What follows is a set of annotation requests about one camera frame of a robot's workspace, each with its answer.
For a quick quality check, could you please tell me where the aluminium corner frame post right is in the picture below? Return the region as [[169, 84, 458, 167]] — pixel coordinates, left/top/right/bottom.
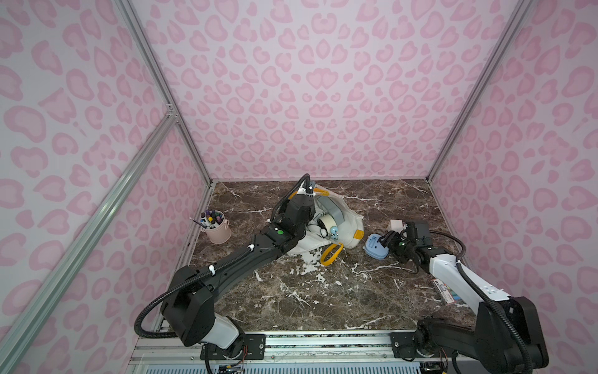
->
[[426, 0, 537, 185]]

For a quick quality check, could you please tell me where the aluminium diagonal frame bar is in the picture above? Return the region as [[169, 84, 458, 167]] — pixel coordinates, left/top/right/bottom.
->
[[1, 115, 178, 373]]

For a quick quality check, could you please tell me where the aluminium corner frame post left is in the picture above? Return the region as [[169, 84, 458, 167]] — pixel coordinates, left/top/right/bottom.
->
[[114, 0, 213, 185]]

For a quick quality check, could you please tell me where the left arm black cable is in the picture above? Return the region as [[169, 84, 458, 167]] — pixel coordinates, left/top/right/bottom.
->
[[134, 174, 311, 340]]

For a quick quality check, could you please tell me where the white canvas tote bag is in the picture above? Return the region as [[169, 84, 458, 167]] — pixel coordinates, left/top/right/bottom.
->
[[289, 185, 364, 266]]

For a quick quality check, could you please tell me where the white square alarm clock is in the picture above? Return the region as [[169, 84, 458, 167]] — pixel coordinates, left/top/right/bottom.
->
[[388, 219, 405, 232]]

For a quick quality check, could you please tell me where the aluminium corner frame post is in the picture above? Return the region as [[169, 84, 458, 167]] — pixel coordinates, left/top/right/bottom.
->
[[426, 0, 537, 185], [114, 0, 213, 185]]

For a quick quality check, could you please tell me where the highlighter marker pack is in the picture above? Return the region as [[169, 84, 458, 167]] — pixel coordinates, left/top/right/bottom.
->
[[432, 278, 461, 305]]

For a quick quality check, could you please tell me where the light blue alarm clock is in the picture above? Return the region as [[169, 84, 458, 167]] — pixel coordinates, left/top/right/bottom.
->
[[364, 234, 389, 260]]

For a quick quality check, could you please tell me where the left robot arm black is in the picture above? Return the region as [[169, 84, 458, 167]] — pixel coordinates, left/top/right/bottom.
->
[[160, 193, 316, 356]]

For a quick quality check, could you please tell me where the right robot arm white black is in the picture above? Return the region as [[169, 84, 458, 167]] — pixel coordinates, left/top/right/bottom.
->
[[378, 221, 550, 373]]

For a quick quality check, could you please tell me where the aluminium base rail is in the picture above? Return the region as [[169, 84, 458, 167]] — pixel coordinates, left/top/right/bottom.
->
[[125, 329, 538, 374]]

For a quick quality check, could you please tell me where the pink pen holder cup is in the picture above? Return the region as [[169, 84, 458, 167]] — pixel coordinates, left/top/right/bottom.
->
[[192, 210, 232, 245]]

